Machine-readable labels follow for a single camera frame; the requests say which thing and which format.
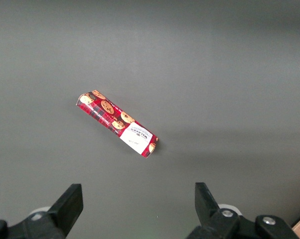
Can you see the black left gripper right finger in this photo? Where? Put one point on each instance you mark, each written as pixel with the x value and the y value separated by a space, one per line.
pixel 209 216

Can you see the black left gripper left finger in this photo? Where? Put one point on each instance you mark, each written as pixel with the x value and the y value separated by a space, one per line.
pixel 65 209

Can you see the red tartan cookie box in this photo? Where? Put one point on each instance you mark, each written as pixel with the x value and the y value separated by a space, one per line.
pixel 115 119

